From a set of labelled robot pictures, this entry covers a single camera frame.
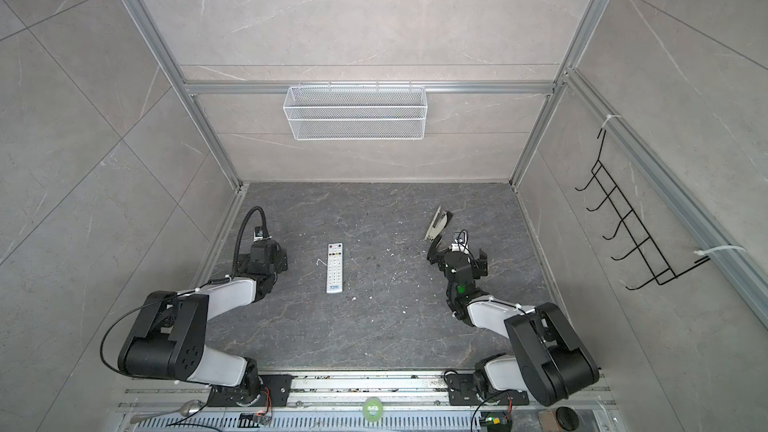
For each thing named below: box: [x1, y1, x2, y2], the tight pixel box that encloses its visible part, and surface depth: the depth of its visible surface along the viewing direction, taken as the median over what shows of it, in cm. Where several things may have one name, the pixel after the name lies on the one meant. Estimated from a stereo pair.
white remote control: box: [326, 242, 343, 293], surface depth 95 cm
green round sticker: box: [362, 396, 383, 423], surface depth 73 cm
